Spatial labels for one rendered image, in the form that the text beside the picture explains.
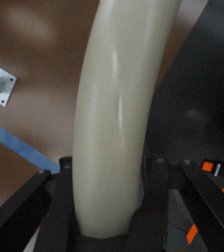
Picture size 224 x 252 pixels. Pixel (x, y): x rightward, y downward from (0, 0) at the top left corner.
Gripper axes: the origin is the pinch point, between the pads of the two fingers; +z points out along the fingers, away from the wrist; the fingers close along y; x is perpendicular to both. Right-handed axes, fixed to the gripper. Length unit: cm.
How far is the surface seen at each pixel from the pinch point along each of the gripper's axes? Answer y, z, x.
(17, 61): -61, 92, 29
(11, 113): -71, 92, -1
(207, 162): 42, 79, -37
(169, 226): 14, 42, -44
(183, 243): 17, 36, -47
